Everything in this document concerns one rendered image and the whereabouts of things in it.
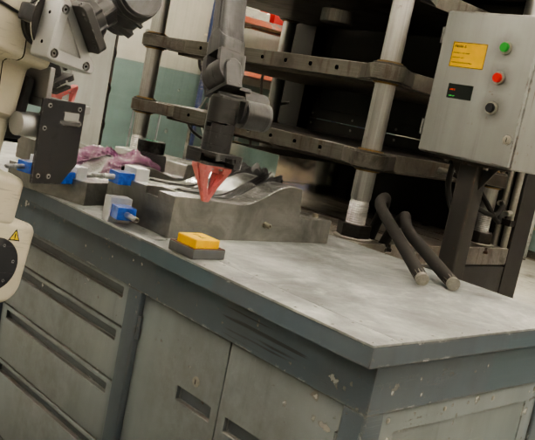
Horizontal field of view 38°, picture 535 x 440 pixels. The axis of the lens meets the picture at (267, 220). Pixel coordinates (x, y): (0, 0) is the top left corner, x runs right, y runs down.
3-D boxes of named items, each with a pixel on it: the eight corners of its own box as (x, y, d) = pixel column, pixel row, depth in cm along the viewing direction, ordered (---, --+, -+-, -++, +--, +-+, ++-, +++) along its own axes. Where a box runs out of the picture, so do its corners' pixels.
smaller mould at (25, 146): (37, 165, 234) (40, 142, 233) (15, 156, 245) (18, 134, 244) (95, 171, 248) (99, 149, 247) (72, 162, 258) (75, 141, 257)
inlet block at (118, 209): (127, 206, 160) (123, 232, 161) (149, 209, 163) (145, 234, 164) (105, 194, 171) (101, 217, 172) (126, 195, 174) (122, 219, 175)
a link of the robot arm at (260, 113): (202, 70, 154) (226, 56, 147) (250, 81, 161) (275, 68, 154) (202, 128, 152) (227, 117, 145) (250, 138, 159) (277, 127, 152)
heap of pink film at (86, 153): (110, 178, 193) (115, 147, 192) (58, 163, 202) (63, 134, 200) (173, 180, 216) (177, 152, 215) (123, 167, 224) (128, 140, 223)
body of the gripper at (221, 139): (209, 157, 157) (217, 121, 156) (242, 167, 150) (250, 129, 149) (184, 154, 153) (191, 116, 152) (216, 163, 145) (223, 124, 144)
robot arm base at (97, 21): (38, 0, 134) (84, 7, 127) (72, -19, 139) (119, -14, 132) (56, 46, 139) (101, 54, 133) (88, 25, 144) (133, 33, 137)
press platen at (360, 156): (367, 215, 217) (381, 152, 215) (120, 138, 309) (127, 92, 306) (517, 226, 275) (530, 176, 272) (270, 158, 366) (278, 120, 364)
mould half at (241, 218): (168, 237, 164) (179, 175, 162) (103, 209, 183) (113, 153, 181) (326, 244, 199) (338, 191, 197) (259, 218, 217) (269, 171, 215)
